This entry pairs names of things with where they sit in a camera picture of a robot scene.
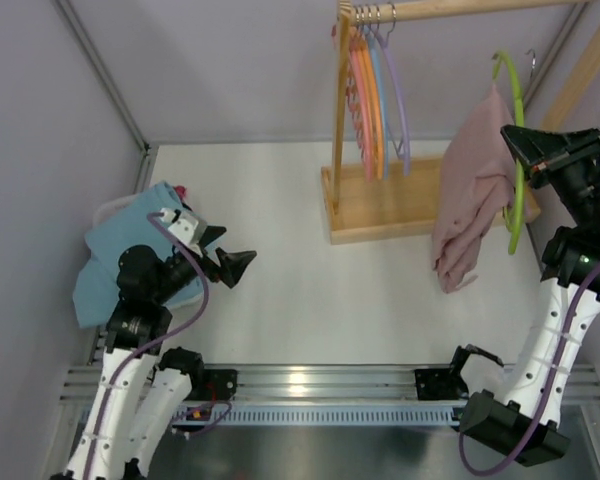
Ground pink trousers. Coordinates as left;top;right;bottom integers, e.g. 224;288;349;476
431;85;515;294

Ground green clothes hanger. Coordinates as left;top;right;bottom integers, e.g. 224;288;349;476
492;50;528;256

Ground blue trousers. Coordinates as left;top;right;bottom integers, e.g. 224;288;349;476
73;182;184;329

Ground purple clothes hanger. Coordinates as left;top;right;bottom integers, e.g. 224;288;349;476
373;3;411;177

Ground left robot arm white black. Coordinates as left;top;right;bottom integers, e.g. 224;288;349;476
56;245;257;479

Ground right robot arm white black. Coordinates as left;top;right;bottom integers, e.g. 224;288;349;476
450;125;600;477

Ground blue clothes hanger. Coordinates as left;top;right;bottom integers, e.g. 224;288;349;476
364;26;389;180

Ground orange clothes hanger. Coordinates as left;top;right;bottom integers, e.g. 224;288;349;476
354;27;385;180

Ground pink clothes hanger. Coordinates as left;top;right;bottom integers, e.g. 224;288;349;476
345;28;377;180

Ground pink patterned garment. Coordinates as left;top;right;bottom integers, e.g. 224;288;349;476
174;185;187;206

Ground white laundry basket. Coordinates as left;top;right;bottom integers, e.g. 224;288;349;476
74;183;186;307

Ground wooden clothes rack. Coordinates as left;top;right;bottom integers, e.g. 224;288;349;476
320;0;600;246

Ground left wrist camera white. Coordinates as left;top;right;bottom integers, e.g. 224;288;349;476
160;208;227;256

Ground aluminium mounting rail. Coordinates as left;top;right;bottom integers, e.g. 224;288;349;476
59;362;600;426

